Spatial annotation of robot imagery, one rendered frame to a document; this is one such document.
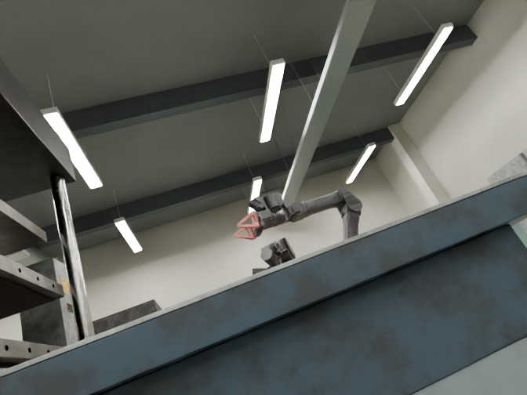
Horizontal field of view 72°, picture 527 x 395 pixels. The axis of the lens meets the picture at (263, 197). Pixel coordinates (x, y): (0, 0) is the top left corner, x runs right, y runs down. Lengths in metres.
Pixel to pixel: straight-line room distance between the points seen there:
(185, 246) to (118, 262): 1.47
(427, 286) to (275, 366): 0.15
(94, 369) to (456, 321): 0.29
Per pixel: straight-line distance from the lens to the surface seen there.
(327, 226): 8.99
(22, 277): 1.40
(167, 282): 8.32
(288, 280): 0.30
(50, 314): 1.80
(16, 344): 1.27
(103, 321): 5.65
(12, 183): 1.94
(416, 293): 0.35
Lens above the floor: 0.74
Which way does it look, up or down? 23 degrees up
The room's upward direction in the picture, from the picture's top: 24 degrees counter-clockwise
